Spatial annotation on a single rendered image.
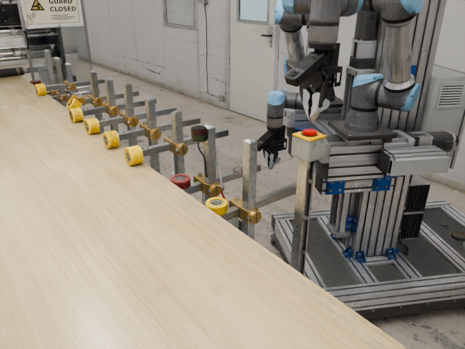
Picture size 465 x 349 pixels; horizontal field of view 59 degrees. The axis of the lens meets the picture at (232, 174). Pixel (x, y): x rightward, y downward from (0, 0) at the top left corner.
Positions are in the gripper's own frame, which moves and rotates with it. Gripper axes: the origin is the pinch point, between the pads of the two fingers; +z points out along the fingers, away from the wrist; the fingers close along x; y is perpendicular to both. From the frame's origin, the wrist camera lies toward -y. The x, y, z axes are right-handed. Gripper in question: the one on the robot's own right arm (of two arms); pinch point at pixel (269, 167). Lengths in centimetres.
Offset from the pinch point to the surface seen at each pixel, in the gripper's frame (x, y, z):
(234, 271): -59, -66, -8
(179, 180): -1.4, -49.2, -7.9
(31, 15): 247, -37, -55
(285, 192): -26.5, -15.3, -2.6
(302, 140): -56, -40, -38
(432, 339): -71, 51, 83
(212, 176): -5.8, -36.3, -7.5
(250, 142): -31, -38, -30
